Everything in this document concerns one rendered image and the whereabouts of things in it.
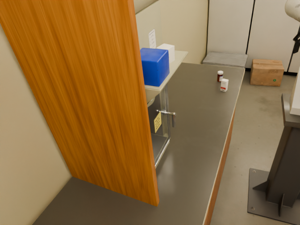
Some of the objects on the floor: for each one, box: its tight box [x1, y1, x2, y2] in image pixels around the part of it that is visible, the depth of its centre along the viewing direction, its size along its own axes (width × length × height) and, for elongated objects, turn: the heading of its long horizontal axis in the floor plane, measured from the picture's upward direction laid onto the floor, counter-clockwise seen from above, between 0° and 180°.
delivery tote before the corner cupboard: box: [203, 51, 248, 68], centre depth 365 cm, size 61×44×33 cm
